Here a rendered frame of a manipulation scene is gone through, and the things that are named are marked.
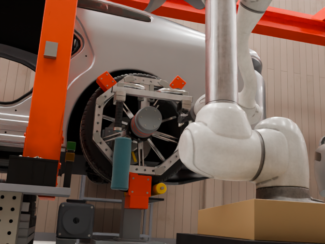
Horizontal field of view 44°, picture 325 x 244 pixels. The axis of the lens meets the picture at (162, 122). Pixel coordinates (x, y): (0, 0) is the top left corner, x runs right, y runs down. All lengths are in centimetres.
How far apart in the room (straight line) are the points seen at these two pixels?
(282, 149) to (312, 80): 710
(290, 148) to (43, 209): 534
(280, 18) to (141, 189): 432
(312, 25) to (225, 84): 512
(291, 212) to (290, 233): 5
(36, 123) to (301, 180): 127
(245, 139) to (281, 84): 673
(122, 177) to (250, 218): 109
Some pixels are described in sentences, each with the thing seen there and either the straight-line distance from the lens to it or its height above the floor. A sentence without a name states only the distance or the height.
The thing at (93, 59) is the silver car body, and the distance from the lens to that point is 271.
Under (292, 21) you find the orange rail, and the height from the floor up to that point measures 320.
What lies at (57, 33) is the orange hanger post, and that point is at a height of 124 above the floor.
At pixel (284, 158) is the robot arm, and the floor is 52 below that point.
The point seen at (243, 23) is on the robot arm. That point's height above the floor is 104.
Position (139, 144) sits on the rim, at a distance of 229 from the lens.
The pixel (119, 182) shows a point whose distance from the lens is 200.
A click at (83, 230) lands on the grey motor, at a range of 212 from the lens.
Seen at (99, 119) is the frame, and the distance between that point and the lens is 217.
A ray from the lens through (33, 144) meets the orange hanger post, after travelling 199.
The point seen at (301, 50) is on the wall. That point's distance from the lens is 838.
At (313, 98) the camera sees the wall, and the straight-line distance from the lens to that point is 817.
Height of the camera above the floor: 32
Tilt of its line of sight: 14 degrees up
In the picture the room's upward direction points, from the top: 3 degrees clockwise
